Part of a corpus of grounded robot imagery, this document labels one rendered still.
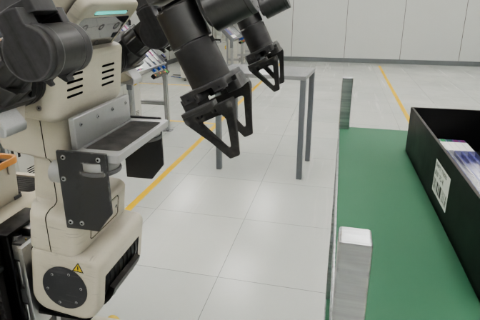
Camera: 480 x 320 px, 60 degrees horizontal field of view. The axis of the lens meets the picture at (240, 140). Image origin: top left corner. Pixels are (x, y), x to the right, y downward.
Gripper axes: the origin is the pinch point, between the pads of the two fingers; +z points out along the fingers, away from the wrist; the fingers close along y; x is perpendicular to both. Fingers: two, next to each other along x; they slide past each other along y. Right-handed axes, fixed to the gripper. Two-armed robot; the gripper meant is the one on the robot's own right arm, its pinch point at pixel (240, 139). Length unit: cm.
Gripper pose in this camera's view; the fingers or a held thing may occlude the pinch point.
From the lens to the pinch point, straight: 58.2
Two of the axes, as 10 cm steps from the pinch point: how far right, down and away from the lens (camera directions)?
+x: -8.8, 3.6, 3.1
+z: 4.3, 8.8, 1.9
